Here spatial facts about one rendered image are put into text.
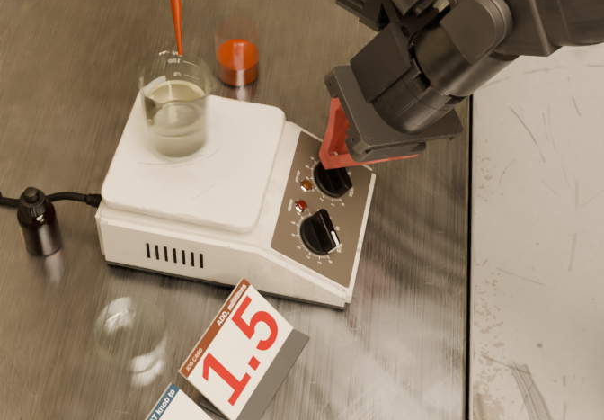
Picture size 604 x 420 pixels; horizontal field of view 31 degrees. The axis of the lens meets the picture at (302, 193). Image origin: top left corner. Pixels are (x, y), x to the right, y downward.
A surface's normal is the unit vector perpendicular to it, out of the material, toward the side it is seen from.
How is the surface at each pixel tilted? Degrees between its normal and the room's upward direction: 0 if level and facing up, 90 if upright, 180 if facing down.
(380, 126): 29
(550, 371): 0
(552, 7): 88
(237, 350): 40
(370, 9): 68
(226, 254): 90
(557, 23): 92
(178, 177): 0
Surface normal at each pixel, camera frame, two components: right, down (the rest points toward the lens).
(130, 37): 0.05, -0.59
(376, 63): -0.78, 0.13
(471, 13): -0.75, 0.51
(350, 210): 0.53, -0.42
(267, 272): -0.19, 0.78
